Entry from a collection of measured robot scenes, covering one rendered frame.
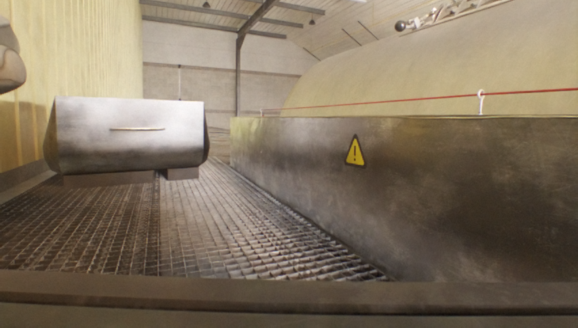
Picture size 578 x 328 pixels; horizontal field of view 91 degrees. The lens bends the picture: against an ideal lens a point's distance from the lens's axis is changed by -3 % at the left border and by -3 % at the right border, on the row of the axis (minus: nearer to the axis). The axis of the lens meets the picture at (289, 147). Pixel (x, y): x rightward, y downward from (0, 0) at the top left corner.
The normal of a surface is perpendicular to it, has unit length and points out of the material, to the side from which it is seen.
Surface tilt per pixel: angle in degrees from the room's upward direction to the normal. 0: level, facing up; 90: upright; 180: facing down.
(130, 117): 91
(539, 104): 73
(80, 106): 90
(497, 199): 90
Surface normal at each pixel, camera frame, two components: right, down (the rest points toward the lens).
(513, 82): -0.84, -0.36
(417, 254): -0.91, 0.02
